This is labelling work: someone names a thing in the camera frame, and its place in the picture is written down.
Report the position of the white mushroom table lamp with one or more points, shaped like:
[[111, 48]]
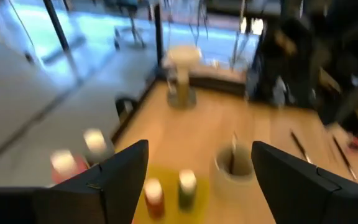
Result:
[[182, 56]]

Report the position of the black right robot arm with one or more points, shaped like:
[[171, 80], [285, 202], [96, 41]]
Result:
[[291, 62]]

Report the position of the large black paint bottle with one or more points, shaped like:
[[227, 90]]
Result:
[[94, 141]]

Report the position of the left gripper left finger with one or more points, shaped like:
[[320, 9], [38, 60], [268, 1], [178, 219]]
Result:
[[123, 174]]

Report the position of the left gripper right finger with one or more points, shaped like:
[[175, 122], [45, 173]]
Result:
[[284, 186]]

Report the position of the small green paint bottle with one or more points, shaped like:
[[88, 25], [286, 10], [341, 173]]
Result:
[[186, 196]]

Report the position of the white ribbed paper cup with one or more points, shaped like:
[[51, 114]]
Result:
[[228, 186]]

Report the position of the black frame hook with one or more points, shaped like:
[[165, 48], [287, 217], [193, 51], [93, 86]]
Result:
[[118, 107]]

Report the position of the large red paint bottle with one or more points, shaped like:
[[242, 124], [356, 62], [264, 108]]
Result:
[[63, 161]]

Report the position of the yellow plastic bin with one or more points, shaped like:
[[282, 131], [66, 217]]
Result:
[[168, 186]]

